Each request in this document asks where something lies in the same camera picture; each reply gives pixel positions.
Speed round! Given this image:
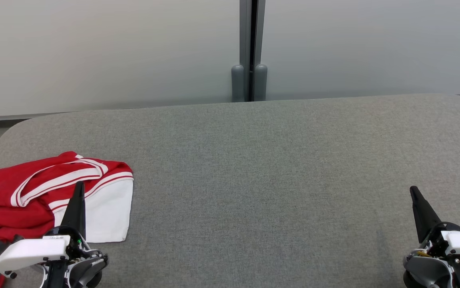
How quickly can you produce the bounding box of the grey metal partition post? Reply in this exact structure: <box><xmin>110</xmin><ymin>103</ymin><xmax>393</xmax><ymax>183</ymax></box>
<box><xmin>239</xmin><ymin>0</ymin><xmax>266</xmax><ymax>102</ymax></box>

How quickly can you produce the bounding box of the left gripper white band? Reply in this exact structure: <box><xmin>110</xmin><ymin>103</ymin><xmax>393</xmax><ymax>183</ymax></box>
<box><xmin>0</xmin><ymin>181</ymin><xmax>108</xmax><ymax>288</ymax></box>

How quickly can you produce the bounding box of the grey cylindrical post bumper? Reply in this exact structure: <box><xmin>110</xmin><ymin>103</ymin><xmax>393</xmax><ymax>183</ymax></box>
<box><xmin>254</xmin><ymin>64</ymin><xmax>268</xmax><ymax>102</ymax></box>
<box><xmin>231</xmin><ymin>64</ymin><xmax>245</xmax><ymax>103</ymax></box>

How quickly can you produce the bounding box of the grey fabric sofa seat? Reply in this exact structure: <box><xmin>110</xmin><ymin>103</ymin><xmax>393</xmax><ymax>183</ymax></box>
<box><xmin>0</xmin><ymin>93</ymin><xmax>460</xmax><ymax>288</ymax></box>

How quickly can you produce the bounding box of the red white basketball jersey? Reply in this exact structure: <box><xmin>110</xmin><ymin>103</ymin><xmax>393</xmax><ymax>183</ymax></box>
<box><xmin>0</xmin><ymin>151</ymin><xmax>134</xmax><ymax>243</ymax></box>

